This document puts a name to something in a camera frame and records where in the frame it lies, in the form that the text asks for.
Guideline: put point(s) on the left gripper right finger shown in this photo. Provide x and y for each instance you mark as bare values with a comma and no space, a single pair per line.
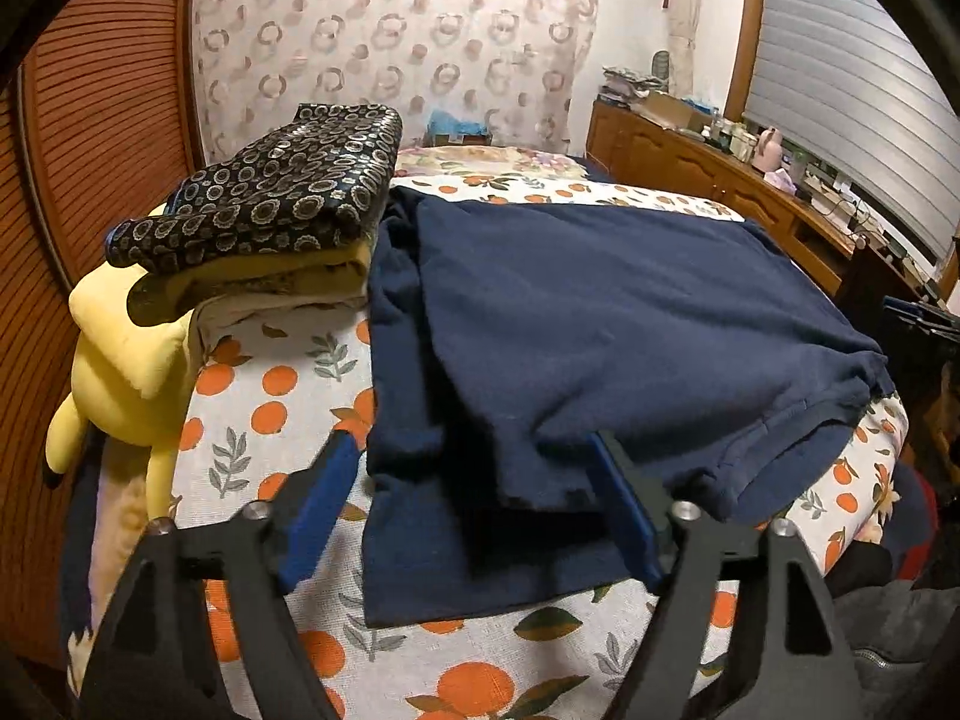
786,657

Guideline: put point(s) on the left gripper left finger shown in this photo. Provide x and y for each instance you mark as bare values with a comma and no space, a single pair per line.
154,655

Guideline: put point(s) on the navy printed t-shirt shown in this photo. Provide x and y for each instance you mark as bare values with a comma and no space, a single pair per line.
505,337

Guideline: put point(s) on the stack of clothes on cabinet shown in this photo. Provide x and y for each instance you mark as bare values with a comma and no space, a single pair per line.
623,87

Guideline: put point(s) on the navy blanket at bedside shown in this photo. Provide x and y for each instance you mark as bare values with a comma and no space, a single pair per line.
911,529

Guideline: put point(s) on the pink tissue pack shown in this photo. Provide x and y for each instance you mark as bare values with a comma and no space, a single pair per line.
781,180

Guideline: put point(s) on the grey window blind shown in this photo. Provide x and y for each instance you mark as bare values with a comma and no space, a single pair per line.
841,80

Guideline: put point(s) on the yellow plush toy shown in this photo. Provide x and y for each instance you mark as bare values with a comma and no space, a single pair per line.
133,383

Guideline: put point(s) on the orange print bed sheet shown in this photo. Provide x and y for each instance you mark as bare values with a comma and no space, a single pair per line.
284,380

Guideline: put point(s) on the wooden sideboard cabinet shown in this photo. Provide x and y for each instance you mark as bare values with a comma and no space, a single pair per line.
638,152

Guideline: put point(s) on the cardboard box on cabinet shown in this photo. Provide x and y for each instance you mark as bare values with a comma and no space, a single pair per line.
670,112

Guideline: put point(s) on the olive folded cloth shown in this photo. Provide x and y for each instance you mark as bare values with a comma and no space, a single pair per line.
328,275

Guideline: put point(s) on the beige tied side curtain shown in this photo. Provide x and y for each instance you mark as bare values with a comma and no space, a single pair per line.
683,18

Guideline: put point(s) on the blue item box on bed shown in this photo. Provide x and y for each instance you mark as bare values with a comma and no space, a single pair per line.
444,129

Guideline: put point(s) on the floral bed quilt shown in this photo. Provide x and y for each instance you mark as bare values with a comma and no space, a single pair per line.
486,161

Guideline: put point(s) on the pink circle patterned curtain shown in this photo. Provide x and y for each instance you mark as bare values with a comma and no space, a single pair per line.
506,65

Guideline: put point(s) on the wooden louvered wardrobe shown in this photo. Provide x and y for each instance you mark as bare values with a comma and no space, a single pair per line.
98,125

